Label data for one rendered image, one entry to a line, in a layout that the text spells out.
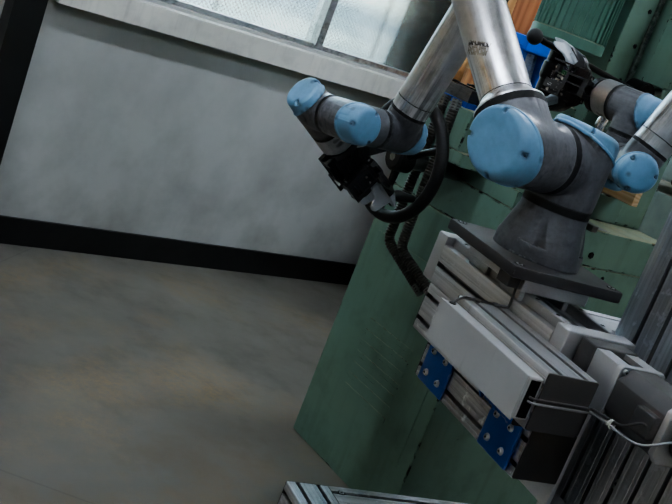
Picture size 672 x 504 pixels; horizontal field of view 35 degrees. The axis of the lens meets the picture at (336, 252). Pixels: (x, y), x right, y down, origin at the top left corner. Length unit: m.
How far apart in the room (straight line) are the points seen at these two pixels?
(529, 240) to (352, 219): 2.47
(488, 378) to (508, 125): 0.38
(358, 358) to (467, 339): 1.07
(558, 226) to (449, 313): 0.24
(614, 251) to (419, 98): 0.79
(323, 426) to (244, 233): 1.32
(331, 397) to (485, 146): 1.22
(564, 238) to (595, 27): 0.85
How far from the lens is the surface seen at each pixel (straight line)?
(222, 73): 3.61
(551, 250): 1.73
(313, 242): 4.09
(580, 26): 2.47
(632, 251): 2.64
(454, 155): 2.34
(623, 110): 2.11
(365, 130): 1.93
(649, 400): 1.50
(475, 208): 2.40
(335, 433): 2.69
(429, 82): 1.99
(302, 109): 2.00
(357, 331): 2.64
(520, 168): 1.60
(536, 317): 1.66
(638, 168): 1.97
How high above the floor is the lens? 1.13
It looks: 14 degrees down
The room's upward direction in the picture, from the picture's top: 21 degrees clockwise
